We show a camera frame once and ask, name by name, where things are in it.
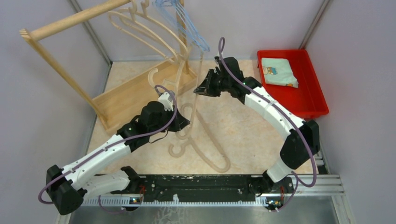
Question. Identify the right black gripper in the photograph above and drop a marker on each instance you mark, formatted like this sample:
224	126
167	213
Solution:
205	88

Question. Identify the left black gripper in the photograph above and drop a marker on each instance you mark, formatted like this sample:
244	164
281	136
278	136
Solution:
179	122

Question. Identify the beige plastic hanger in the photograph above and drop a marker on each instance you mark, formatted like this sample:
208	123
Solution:
125	20
201	139
180	39
185	80

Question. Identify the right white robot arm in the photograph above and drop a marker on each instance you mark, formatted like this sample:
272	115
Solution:
301	138

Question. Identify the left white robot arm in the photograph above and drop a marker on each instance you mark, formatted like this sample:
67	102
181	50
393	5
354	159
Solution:
68	187

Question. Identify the wooden clothes rack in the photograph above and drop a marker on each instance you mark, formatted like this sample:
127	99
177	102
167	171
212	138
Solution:
119	104

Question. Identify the folded light green cloth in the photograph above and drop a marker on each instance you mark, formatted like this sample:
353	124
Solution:
278	71

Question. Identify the red plastic bin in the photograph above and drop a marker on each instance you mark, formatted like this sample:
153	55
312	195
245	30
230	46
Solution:
307	101

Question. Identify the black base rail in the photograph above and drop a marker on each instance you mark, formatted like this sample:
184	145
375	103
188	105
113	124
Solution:
206	188

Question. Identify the white cable duct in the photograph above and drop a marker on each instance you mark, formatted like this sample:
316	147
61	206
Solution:
129	201

